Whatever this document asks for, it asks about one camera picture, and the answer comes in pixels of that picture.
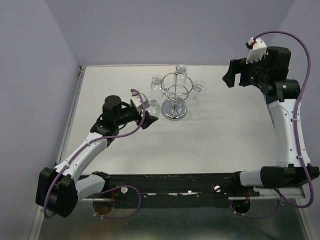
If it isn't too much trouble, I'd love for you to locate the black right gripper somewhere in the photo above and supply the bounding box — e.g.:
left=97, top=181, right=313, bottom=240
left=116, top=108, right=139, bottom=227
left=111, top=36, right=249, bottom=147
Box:
left=222, top=53, right=270, bottom=87

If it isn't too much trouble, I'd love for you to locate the clear wine glass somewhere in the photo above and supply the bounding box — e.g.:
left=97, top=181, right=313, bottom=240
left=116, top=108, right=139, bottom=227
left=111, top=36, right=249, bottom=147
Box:
left=146, top=98, right=161, bottom=118
left=173, top=64, right=188, bottom=86
left=150, top=75, right=163, bottom=92
left=189, top=80, right=207, bottom=105

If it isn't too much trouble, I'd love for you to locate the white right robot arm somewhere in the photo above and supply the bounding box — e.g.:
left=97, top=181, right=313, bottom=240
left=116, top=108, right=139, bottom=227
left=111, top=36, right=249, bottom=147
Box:
left=222, top=46, right=320, bottom=196

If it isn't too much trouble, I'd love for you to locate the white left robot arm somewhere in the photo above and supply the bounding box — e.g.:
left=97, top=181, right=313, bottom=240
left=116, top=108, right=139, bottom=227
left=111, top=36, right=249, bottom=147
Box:
left=35, top=89, right=158, bottom=219

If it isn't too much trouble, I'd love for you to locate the chrome wine glass rack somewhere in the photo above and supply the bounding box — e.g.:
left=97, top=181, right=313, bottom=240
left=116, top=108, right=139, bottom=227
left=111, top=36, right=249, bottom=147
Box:
left=161, top=71, right=193, bottom=121

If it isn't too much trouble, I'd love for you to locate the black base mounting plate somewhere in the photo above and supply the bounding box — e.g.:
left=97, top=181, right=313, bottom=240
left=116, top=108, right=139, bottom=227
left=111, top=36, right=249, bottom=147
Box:
left=87, top=173, right=260, bottom=209

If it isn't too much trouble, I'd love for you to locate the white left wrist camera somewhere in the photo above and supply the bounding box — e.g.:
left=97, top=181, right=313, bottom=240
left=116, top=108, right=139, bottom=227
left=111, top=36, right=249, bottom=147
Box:
left=130, top=92, right=147, bottom=112

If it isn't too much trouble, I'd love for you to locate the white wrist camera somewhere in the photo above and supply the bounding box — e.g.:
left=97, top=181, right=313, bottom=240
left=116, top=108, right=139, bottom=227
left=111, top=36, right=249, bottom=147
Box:
left=245, top=37, right=267, bottom=64
left=130, top=92, right=147, bottom=112

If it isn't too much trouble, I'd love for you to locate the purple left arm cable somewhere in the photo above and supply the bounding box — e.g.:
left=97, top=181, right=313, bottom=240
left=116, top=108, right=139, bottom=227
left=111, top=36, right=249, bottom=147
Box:
left=42, top=88, right=147, bottom=221

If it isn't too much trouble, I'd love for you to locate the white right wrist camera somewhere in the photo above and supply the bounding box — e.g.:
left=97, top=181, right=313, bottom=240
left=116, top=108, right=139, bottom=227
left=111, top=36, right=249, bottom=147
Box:
left=245, top=37, right=267, bottom=64

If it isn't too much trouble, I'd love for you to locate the left aluminium frame rail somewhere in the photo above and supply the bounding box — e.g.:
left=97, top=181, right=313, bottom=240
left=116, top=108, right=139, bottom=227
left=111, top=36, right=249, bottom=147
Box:
left=54, top=66, right=87, bottom=165

